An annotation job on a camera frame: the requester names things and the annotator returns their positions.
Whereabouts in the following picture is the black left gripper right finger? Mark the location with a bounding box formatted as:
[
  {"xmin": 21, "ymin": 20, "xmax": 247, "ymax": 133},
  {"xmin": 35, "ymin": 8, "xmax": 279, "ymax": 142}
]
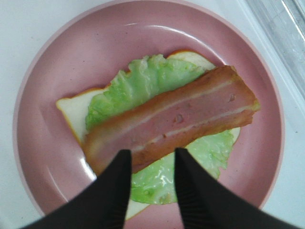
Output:
[{"xmin": 174, "ymin": 148, "xmax": 296, "ymax": 229}]

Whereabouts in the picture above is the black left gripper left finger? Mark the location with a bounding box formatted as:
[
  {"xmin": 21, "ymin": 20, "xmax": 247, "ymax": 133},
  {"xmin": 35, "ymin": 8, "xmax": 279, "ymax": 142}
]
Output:
[{"xmin": 26, "ymin": 149, "xmax": 131, "ymax": 229}]

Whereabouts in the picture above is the green lettuce leaf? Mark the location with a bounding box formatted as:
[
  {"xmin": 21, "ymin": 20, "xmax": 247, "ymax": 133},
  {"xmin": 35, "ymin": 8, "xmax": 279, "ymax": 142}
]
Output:
[{"xmin": 84, "ymin": 54, "xmax": 236, "ymax": 206}]

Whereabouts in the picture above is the bread slice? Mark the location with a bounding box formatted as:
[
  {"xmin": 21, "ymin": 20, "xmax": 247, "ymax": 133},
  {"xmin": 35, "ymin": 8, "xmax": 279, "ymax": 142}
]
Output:
[{"xmin": 55, "ymin": 49, "xmax": 241, "ymax": 220}]

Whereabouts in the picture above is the bacon strip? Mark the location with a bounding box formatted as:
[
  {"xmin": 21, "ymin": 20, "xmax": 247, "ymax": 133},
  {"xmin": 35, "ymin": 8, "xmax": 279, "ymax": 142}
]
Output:
[{"xmin": 83, "ymin": 65, "xmax": 260, "ymax": 174}]

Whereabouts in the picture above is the pink round plate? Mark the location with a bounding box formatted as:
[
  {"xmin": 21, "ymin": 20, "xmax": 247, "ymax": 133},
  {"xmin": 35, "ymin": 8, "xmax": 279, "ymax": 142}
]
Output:
[{"xmin": 14, "ymin": 0, "xmax": 284, "ymax": 229}]

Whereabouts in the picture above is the clear right plastic container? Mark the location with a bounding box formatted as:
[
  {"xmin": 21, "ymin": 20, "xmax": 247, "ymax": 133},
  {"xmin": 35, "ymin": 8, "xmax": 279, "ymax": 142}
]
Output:
[{"xmin": 245, "ymin": 0, "xmax": 305, "ymax": 102}]

